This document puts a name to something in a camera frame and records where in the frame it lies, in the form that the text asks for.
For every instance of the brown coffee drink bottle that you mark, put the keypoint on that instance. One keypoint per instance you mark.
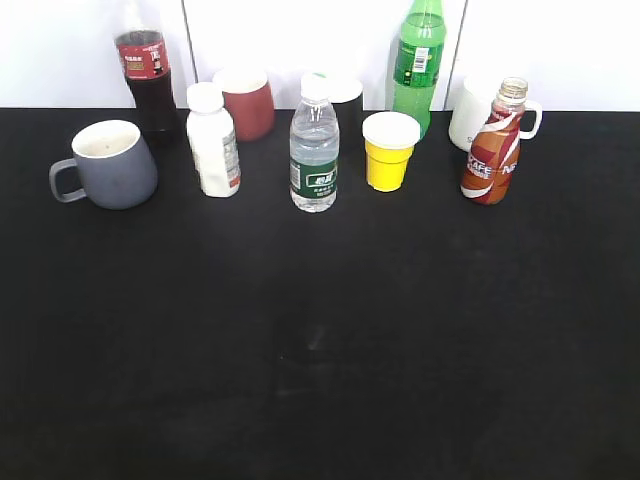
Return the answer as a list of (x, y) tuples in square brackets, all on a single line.
[(494, 152)]

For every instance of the grey ceramic mug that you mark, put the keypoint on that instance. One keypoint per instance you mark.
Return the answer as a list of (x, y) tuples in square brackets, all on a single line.
[(115, 166)]

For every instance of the yellow paper cup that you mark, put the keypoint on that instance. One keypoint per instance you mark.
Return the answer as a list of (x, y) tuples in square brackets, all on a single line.
[(390, 138)]

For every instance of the black cup white interior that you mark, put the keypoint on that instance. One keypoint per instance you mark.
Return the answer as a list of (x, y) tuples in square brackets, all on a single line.
[(346, 96)]

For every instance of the dark red ceramic cup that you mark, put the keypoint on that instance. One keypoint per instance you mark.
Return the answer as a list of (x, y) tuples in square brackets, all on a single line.
[(248, 98)]

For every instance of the green sprite bottle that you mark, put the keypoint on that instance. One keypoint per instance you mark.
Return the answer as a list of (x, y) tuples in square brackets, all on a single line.
[(417, 65)]

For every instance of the clear water bottle green label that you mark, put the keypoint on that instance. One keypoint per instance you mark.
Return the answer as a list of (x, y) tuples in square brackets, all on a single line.
[(314, 147)]

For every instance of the white milk bottle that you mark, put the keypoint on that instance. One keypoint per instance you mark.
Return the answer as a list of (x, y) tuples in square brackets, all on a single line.
[(211, 134)]

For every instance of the white ceramic mug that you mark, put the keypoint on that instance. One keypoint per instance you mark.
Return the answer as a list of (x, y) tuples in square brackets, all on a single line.
[(471, 108)]

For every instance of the cola bottle red label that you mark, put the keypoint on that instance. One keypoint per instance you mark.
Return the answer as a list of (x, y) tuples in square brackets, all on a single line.
[(146, 68)]

